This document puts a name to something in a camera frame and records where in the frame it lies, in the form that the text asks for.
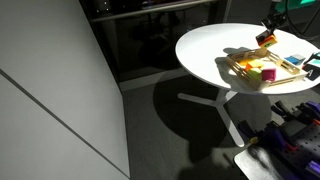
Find orange plushy cube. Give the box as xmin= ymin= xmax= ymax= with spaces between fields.
xmin=256 ymin=35 xmax=277 ymax=48

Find purple orange clamp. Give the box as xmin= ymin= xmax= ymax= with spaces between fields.
xmin=238 ymin=120 xmax=298 ymax=151

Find white plush cube teal triangle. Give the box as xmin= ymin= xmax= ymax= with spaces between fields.
xmin=305 ymin=52 xmax=320 ymax=68

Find small orange cube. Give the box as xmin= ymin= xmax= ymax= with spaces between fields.
xmin=245 ymin=63 xmax=253 ymax=72

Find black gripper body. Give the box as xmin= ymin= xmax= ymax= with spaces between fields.
xmin=256 ymin=16 xmax=284 ymax=37

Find blue cube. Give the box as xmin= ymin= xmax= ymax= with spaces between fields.
xmin=285 ymin=56 xmax=300 ymax=65

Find yellow banana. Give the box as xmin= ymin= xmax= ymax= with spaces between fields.
xmin=238 ymin=59 xmax=254 ymax=66

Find white round table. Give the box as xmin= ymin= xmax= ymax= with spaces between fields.
xmin=175 ymin=23 xmax=320 ymax=147

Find wooden crate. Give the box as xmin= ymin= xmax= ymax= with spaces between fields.
xmin=226 ymin=48 xmax=307 ymax=90

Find black perforated board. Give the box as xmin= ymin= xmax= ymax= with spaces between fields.
xmin=233 ymin=119 xmax=320 ymax=180

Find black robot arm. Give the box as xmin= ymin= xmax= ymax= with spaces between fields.
xmin=256 ymin=0 xmax=287 ymax=44

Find lime green cube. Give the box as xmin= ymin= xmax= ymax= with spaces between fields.
xmin=248 ymin=60 xmax=264 ymax=68

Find black white plush cube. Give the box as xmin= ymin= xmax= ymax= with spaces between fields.
xmin=302 ymin=64 xmax=320 ymax=81

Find magenta cube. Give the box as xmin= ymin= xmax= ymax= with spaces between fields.
xmin=262 ymin=68 xmax=276 ymax=81

